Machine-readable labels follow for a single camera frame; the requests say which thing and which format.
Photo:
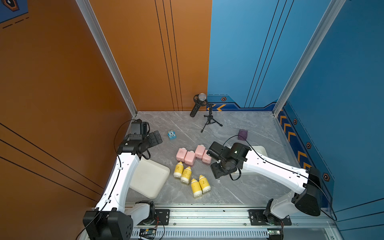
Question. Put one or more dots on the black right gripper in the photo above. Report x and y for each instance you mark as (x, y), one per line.
(216, 173)

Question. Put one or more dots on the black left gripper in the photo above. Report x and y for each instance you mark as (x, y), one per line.
(153, 141)

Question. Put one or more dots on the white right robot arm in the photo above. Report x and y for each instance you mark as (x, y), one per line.
(305, 186)

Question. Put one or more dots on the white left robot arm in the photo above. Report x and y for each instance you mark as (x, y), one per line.
(109, 221)

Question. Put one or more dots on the pink pencil sharpener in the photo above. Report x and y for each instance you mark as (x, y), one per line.
(206, 158)
(190, 158)
(199, 152)
(181, 154)

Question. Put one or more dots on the white right storage tray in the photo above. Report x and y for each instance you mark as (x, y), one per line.
(260, 150)

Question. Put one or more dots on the white storage tray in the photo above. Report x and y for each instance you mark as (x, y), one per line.
(260, 150)
(149, 178)

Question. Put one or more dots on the white left storage tray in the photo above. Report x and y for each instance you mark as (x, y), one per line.
(149, 178)

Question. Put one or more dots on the blue owl toy block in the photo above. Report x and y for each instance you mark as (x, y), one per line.
(172, 135)

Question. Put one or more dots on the purple cube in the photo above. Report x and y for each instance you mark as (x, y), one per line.
(242, 135)

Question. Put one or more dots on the black microphone tripod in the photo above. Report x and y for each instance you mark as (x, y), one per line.
(210, 117)

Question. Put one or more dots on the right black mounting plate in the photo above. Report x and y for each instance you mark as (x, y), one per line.
(258, 218)

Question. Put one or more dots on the black mounting plate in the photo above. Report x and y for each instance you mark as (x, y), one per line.
(163, 215)
(258, 218)

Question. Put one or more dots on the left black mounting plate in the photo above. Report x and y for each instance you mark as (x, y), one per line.
(163, 215)

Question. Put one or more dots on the right small circuit board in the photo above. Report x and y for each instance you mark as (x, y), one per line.
(275, 234)

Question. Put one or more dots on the green circuit board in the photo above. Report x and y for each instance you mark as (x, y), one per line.
(147, 233)

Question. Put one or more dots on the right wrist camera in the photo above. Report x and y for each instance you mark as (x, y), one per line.
(215, 151)

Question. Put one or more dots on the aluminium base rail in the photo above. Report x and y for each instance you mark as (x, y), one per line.
(232, 222)

